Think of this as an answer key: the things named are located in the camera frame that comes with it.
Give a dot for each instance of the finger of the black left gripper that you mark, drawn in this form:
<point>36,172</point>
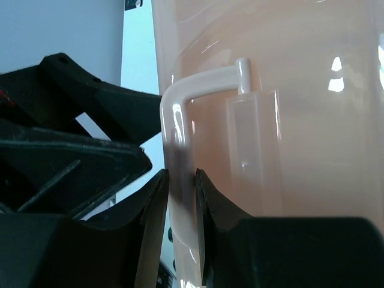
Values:
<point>51,172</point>
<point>57,90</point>

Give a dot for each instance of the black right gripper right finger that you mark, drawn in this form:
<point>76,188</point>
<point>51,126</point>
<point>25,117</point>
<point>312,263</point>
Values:
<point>240,250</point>

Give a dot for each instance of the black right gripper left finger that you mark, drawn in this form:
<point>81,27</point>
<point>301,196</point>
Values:
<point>119,247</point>

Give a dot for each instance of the pink plastic toolbox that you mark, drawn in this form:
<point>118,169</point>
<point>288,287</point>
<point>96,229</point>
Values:
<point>279,102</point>

